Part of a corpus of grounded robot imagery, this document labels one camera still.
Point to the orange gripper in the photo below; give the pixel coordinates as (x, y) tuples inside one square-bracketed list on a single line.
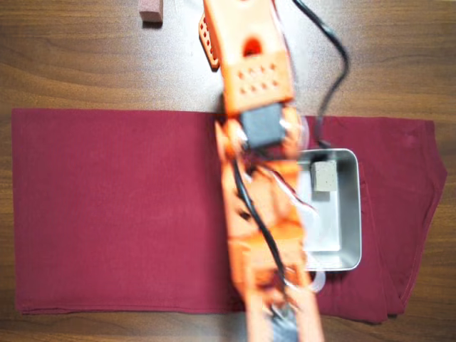
[(281, 322)]

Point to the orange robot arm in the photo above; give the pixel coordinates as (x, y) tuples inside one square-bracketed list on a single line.
[(249, 82)]

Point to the beige sponge cube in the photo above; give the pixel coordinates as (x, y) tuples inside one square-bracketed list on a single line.
[(324, 176)]

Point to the rectangular metal tray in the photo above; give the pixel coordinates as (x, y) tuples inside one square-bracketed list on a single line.
[(347, 213)]

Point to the maroon cloth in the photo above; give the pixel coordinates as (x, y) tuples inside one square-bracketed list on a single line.
[(124, 213)]

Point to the pink block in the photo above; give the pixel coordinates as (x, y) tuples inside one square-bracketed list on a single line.
[(152, 13)]

